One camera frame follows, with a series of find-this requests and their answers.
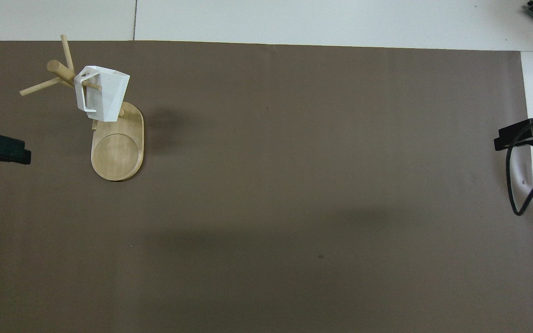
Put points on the white angular cup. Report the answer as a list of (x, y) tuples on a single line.
[(109, 92)]

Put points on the wooden cup rack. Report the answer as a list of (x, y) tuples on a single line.
[(118, 152)]

